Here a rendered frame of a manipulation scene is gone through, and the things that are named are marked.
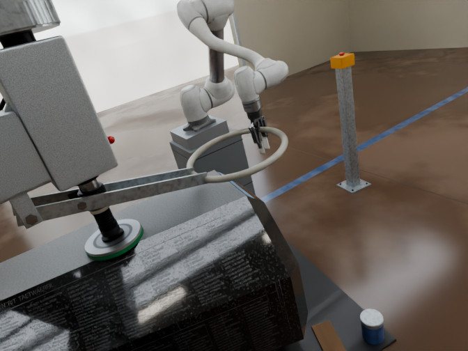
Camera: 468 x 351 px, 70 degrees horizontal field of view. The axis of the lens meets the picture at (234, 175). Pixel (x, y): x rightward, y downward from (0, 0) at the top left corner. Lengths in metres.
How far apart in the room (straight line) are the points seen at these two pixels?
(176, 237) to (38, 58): 0.73
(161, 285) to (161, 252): 0.12
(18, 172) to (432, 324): 1.85
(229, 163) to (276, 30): 5.52
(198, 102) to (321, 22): 6.38
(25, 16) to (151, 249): 0.82
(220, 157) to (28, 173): 1.42
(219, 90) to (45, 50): 1.40
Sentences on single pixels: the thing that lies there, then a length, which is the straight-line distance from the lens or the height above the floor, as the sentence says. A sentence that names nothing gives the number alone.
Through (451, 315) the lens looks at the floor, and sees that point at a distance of 2.05.
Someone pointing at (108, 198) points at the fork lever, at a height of 1.07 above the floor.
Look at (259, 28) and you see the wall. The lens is 7.36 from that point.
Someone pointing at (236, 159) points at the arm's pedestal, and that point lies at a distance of 2.36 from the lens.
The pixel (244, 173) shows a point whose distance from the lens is 1.35.
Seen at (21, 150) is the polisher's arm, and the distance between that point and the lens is 1.12.
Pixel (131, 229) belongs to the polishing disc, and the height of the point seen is 0.90.
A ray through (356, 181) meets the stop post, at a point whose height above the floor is 0.05.
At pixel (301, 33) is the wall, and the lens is 8.02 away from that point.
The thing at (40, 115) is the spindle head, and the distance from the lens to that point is 1.10.
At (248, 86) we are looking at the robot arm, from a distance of 1.62.
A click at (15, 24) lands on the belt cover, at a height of 1.64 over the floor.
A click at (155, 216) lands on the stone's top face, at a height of 0.87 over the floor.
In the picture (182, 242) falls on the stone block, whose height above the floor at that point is 0.82.
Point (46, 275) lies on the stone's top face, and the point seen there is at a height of 0.87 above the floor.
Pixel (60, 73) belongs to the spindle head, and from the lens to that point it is 1.11.
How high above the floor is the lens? 1.54
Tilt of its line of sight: 25 degrees down
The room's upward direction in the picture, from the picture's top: 15 degrees counter-clockwise
